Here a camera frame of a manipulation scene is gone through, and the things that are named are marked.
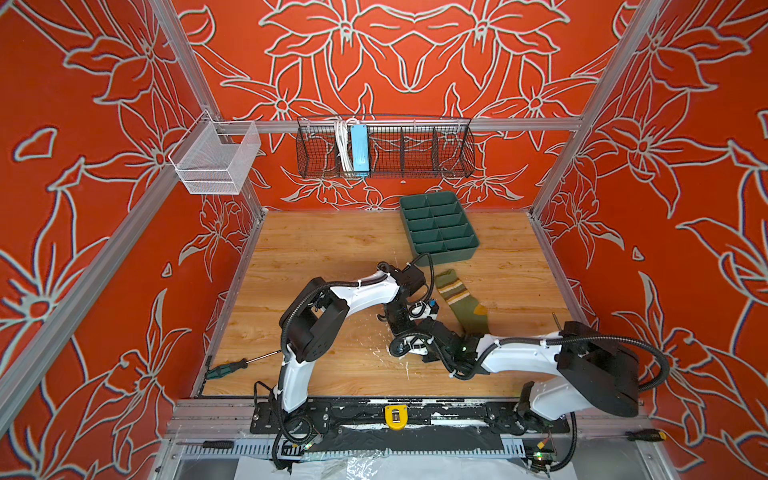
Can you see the green handled tool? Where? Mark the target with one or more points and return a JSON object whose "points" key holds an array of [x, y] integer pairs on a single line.
{"points": [[226, 369]]}

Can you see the clear plastic wall bin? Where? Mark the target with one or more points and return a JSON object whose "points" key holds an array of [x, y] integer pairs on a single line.
{"points": [[216, 157]]}

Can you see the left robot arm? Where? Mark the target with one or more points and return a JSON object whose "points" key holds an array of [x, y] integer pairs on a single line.
{"points": [[312, 322]]}

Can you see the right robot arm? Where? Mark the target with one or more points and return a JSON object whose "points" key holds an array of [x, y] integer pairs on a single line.
{"points": [[587, 369]]}

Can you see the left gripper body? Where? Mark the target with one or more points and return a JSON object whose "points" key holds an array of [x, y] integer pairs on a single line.
{"points": [[399, 317]]}

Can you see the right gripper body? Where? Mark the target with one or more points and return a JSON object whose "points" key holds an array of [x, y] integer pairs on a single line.
{"points": [[437, 358]]}

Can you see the black wire wall basket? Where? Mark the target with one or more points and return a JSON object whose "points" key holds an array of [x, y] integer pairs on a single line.
{"points": [[400, 147]]}

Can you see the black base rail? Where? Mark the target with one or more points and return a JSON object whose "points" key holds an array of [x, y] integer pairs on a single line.
{"points": [[329, 427]]}

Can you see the light blue box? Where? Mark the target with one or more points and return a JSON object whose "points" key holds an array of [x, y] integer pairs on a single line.
{"points": [[360, 149]]}

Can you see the green striped sock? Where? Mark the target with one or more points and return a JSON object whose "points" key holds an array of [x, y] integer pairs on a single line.
{"points": [[469, 312]]}

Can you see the green compartment tray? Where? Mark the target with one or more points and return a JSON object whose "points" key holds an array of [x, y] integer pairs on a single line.
{"points": [[437, 228]]}

